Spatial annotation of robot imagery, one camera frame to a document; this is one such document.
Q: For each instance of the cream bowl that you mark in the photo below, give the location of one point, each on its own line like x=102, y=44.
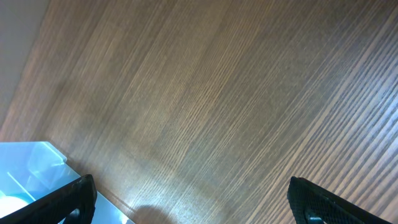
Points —
x=12, y=203

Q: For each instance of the clear plastic storage container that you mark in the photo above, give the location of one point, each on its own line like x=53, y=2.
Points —
x=37, y=168

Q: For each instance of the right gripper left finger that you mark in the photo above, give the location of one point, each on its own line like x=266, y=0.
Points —
x=72, y=203

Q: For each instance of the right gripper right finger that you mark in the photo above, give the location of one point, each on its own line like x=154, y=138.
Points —
x=311, y=203

